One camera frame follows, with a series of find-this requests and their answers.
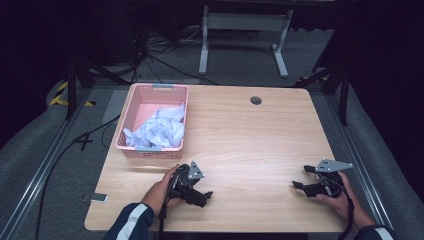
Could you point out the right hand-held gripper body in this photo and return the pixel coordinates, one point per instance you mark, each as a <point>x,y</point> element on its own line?
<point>328,188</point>

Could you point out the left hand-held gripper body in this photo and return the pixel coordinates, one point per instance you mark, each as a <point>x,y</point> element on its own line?
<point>185,181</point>

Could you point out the white printed towel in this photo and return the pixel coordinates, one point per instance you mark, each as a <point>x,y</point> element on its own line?
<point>160,130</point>

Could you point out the pink plastic basket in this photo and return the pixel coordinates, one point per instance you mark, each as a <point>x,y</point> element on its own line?
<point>146,100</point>

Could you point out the person's right hand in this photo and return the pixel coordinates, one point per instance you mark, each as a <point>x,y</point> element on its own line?
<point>348,201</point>

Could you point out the person's left hand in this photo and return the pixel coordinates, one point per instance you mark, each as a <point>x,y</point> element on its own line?
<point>156,195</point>

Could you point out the black tripod stand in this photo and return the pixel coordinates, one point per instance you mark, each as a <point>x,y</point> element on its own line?
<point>343,93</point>
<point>71,90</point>

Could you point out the aluminium floor rail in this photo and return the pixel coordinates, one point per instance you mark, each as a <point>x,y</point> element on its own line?
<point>353,140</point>
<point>40,173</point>

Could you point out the grey metal desk frame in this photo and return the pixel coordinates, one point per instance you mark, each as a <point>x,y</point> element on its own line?
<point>245,21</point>

